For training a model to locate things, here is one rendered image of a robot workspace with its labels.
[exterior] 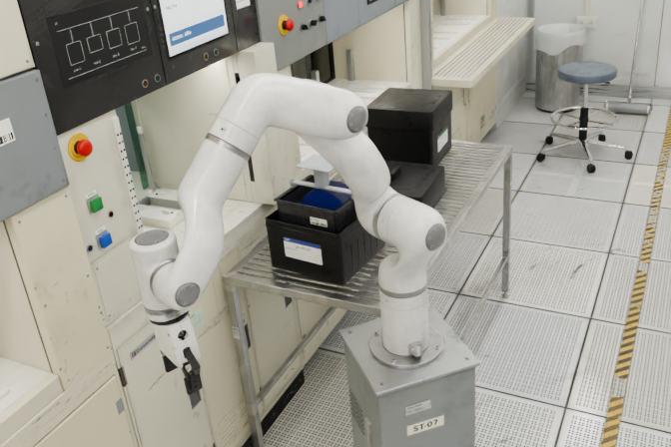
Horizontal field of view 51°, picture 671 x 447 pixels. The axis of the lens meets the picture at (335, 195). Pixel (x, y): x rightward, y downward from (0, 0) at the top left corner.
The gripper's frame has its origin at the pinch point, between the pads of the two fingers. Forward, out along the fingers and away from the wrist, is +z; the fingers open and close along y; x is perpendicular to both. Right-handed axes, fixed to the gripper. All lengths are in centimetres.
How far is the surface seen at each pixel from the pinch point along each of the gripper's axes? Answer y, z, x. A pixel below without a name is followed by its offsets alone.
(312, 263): 44, 20, -63
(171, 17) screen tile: 68, -56, -43
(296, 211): 51, 5, -64
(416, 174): 60, 15, -123
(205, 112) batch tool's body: 97, -18, -62
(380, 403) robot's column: -8, 29, -43
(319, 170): 48, -7, -72
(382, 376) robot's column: -5, 25, -47
